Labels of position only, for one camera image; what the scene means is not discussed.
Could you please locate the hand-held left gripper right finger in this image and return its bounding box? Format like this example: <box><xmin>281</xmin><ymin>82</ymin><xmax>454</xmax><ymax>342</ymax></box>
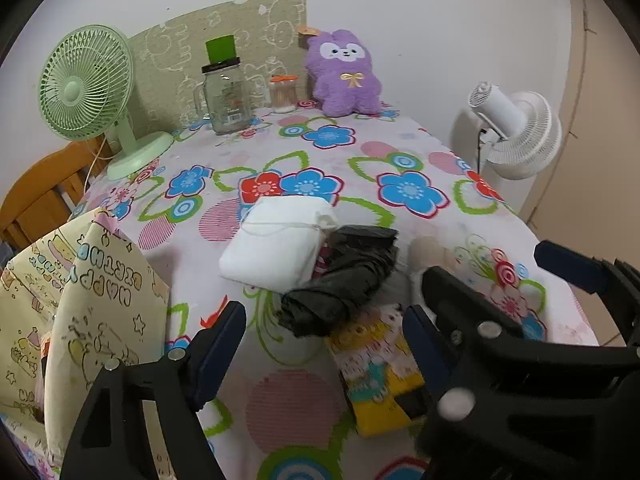
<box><xmin>402</xmin><ymin>304</ymin><xmax>452</xmax><ymax>404</ymax></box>

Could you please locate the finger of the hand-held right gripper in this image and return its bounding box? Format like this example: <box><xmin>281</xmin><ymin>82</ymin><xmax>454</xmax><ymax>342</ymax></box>
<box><xmin>421</xmin><ymin>265</ymin><xmax>532</xmax><ymax>428</ymax></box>
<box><xmin>534</xmin><ymin>239</ymin><xmax>640</xmax><ymax>347</ymax></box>

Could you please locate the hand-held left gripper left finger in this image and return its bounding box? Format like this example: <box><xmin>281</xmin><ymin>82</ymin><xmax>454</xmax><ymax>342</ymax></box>
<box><xmin>60</xmin><ymin>300</ymin><xmax>248</xmax><ymax>480</ymax></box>

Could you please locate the yellow tissue packet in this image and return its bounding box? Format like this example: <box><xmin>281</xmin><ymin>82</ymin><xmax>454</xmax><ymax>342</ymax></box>
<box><xmin>325</xmin><ymin>305</ymin><xmax>431</xmax><ymax>436</ymax></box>

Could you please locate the black fabric bag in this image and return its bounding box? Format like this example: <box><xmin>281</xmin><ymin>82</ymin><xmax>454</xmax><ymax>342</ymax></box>
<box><xmin>280</xmin><ymin>226</ymin><xmax>400</xmax><ymax>338</ymax></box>

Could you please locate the white cloth bundle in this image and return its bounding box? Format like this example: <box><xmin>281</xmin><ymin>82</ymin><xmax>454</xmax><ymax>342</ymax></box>
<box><xmin>219</xmin><ymin>195</ymin><xmax>340</xmax><ymax>291</ymax></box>

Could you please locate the yellow fabric storage box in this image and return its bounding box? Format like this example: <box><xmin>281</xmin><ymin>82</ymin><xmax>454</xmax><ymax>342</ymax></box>
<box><xmin>0</xmin><ymin>207</ymin><xmax>171</xmax><ymax>461</ymax></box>

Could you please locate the beige door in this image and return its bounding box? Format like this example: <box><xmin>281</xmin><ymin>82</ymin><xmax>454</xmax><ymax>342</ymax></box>
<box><xmin>515</xmin><ymin>0</ymin><xmax>640</xmax><ymax>346</ymax></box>

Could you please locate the white standing fan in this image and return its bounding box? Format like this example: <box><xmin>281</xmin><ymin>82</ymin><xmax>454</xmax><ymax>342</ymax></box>
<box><xmin>467</xmin><ymin>81</ymin><xmax>563</xmax><ymax>181</ymax></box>

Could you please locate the floral tablecloth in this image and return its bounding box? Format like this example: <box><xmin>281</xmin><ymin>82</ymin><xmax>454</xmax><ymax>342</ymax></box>
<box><xmin>0</xmin><ymin>105</ymin><xmax>601</xmax><ymax>480</ymax></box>

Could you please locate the wooden bed headboard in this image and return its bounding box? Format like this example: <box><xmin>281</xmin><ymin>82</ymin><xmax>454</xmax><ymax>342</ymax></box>
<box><xmin>0</xmin><ymin>140</ymin><xmax>108</xmax><ymax>251</ymax></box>

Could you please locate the glass jar mug green lid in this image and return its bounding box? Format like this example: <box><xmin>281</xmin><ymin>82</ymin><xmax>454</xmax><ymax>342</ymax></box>
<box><xmin>192</xmin><ymin>35</ymin><xmax>253</xmax><ymax>135</ymax></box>

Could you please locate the purple plush bunny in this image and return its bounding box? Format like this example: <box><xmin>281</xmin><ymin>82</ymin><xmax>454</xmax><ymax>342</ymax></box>
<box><xmin>297</xmin><ymin>25</ymin><xmax>383</xmax><ymax>117</ymax></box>

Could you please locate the toothpick jar orange lid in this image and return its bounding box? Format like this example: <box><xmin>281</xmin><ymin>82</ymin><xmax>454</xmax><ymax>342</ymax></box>
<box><xmin>269</xmin><ymin>75</ymin><xmax>301</xmax><ymax>113</ymax></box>

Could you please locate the green desk fan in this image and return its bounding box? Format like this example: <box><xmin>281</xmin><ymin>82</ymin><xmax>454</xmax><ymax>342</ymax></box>
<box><xmin>39</xmin><ymin>24</ymin><xmax>175</xmax><ymax>181</ymax></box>

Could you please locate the green patterned board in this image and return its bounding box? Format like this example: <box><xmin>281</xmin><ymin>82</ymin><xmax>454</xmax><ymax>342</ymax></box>
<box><xmin>127</xmin><ymin>0</ymin><xmax>308</xmax><ymax>131</ymax></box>

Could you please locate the black fan cable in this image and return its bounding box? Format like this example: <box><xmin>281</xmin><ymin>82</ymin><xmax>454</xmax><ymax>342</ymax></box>
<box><xmin>475</xmin><ymin>129</ymin><xmax>489</xmax><ymax>176</ymax></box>

